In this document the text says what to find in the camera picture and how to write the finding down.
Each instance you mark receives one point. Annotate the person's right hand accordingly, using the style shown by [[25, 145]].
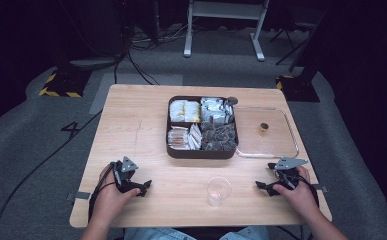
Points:
[[299, 200]]

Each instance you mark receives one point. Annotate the clear lid with knob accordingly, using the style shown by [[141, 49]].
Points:
[[267, 143]]

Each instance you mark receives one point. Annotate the white metal desk frame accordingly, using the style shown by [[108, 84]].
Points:
[[226, 10]]

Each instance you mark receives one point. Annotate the black tripod stand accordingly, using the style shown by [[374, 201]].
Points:
[[287, 40]]

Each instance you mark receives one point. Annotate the brown compartment box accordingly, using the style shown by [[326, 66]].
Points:
[[199, 154]]

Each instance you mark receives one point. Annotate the clear plastic cup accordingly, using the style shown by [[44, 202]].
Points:
[[218, 191]]

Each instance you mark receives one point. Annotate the pile of white yellow packets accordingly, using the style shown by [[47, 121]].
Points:
[[184, 111]]

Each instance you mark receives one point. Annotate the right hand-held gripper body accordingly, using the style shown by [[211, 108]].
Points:
[[288, 173]]

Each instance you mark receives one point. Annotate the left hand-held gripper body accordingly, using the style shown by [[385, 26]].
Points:
[[125, 173]]

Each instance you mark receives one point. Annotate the person's left hand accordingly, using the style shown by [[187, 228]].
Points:
[[112, 203]]

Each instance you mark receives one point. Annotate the grey tape tab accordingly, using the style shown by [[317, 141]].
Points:
[[320, 188], [79, 196]]

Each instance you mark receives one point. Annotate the person's blue jeans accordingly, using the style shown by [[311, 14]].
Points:
[[161, 234]]

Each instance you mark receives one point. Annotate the pile of brown white sachets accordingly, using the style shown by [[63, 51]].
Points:
[[182, 138]]

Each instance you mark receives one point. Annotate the dark round cap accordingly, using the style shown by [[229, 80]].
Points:
[[232, 100]]

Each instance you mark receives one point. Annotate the pile of silver packets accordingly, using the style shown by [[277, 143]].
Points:
[[214, 108]]

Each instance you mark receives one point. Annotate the yellow black striped stand base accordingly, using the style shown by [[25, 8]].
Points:
[[297, 88], [66, 83]]

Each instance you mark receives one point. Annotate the pile of dark grey packets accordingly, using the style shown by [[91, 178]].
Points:
[[219, 136]]

